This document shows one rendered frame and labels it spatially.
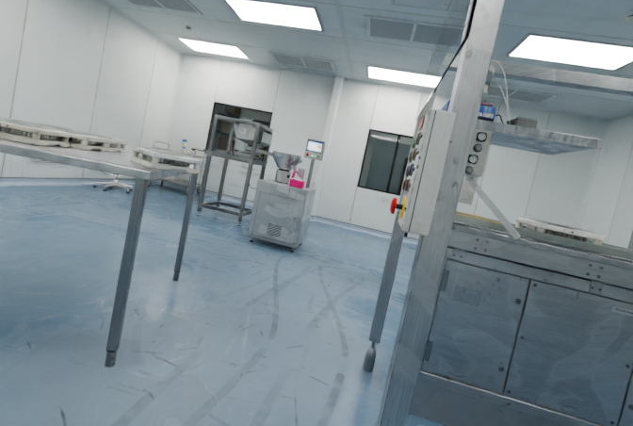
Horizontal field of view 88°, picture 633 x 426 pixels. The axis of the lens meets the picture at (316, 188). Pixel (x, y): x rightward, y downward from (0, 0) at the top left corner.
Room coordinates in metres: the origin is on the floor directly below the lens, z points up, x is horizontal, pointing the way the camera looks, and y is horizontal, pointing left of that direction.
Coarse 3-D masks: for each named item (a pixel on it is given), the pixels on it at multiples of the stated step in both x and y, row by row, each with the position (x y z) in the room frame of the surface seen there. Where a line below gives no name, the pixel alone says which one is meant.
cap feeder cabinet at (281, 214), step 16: (256, 192) 3.91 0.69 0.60; (272, 192) 3.88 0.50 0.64; (288, 192) 3.85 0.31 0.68; (304, 192) 3.81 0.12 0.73; (256, 208) 3.90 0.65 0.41; (272, 208) 3.87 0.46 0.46; (288, 208) 3.84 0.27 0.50; (304, 208) 3.85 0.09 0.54; (256, 224) 3.89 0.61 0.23; (272, 224) 3.87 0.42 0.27; (288, 224) 3.83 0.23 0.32; (304, 224) 4.06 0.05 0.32; (272, 240) 3.87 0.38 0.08; (288, 240) 3.82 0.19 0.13
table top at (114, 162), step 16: (0, 144) 1.26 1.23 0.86; (16, 144) 1.33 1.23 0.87; (48, 160) 1.29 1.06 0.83; (64, 160) 1.30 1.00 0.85; (80, 160) 1.31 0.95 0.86; (96, 160) 1.35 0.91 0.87; (112, 160) 1.49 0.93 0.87; (128, 160) 1.66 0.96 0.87; (144, 176) 1.35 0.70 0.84; (160, 176) 1.49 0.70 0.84
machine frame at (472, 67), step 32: (480, 0) 0.78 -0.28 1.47; (480, 32) 0.77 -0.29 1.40; (480, 64) 0.77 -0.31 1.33; (512, 64) 1.66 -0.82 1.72; (480, 96) 0.77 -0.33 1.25; (416, 128) 1.73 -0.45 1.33; (448, 160) 0.77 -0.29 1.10; (448, 192) 0.77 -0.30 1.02; (448, 224) 0.77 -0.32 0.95; (416, 256) 0.80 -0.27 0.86; (384, 288) 1.73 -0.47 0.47; (416, 288) 0.78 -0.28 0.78; (416, 320) 0.77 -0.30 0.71; (416, 352) 0.77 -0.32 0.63; (384, 416) 0.78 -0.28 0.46
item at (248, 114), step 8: (216, 104) 7.08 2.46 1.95; (224, 104) 7.04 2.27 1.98; (216, 112) 7.07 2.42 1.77; (224, 112) 7.04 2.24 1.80; (232, 112) 7.01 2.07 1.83; (240, 112) 6.98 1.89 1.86; (248, 112) 6.95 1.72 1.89; (256, 112) 6.92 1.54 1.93; (264, 112) 6.89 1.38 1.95; (248, 120) 6.95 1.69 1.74; (256, 120) 6.92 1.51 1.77; (264, 120) 6.89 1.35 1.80; (224, 128) 7.03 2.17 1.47; (208, 136) 7.08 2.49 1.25; (216, 136) 7.05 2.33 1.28; (224, 136) 7.02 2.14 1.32; (208, 144) 7.08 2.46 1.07; (216, 144) 7.05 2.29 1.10; (224, 144) 7.02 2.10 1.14; (232, 144) 6.99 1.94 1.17; (240, 144) 6.96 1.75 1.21; (248, 144) 6.93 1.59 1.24
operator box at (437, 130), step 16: (432, 112) 0.68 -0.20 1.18; (448, 112) 0.67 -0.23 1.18; (432, 128) 0.68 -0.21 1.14; (448, 128) 0.67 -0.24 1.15; (432, 144) 0.68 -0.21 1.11; (448, 144) 0.67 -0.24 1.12; (416, 160) 0.70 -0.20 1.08; (432, 160) 0.67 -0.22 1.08; (416, 176) 0.68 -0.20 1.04; (432, 176) 0.67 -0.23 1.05; (416, 192) 0.68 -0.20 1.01; (432, 192) 0.67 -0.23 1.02; (416, 208) 0.68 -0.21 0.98; (432, 208) 0.67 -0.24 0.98; (400, 224) 0.74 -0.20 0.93; (416, 224) 0.68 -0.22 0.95
